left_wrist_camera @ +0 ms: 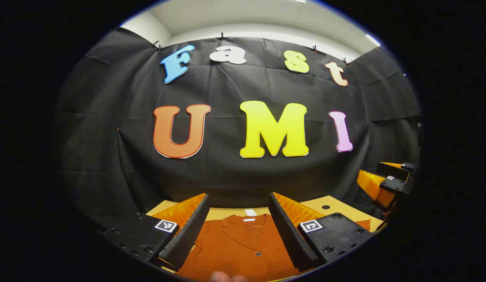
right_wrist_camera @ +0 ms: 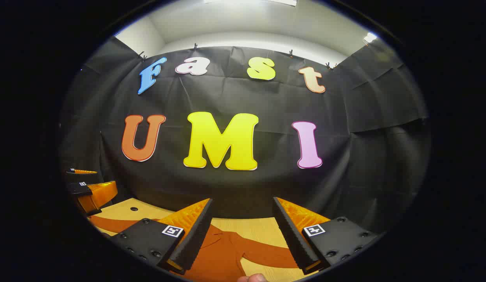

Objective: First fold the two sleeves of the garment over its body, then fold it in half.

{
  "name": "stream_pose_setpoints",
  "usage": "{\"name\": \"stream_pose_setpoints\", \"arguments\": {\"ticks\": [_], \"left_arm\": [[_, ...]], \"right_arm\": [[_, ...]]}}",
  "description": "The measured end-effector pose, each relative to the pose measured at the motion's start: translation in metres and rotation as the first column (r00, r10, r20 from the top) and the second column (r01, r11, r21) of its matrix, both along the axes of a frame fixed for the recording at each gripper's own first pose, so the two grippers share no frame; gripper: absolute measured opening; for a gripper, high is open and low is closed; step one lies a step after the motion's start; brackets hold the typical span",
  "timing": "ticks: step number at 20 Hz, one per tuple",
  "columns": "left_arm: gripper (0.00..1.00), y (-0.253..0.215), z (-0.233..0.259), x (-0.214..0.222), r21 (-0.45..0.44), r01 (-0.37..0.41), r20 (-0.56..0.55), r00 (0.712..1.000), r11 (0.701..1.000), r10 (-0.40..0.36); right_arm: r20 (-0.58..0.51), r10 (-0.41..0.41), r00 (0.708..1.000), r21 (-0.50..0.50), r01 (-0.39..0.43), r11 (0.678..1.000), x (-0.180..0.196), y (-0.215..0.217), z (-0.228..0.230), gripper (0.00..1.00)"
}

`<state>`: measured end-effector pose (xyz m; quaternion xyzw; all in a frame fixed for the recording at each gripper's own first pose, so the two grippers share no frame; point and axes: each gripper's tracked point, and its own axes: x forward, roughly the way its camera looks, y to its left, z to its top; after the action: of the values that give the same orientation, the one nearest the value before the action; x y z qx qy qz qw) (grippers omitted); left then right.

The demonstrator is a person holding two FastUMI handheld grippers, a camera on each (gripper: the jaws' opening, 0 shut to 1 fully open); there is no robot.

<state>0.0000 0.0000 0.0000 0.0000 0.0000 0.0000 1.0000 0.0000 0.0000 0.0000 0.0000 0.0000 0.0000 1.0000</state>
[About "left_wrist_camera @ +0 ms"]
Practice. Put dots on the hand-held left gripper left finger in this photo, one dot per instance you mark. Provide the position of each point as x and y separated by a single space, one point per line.
188 231

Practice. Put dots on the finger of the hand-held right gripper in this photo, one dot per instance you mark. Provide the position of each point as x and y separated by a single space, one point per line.
393 185
391 171

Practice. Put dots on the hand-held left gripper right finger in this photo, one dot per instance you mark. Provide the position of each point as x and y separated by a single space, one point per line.
290 235

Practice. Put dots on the orange jacket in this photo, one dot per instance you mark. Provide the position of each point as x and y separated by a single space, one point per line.
235 250

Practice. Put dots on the white paper hang tag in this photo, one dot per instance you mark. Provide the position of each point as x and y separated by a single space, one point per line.
251 212

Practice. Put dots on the ceiling light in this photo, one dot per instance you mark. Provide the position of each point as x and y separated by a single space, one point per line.
373 40

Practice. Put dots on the black backdrop cloth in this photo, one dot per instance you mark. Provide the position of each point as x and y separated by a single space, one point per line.
227 86

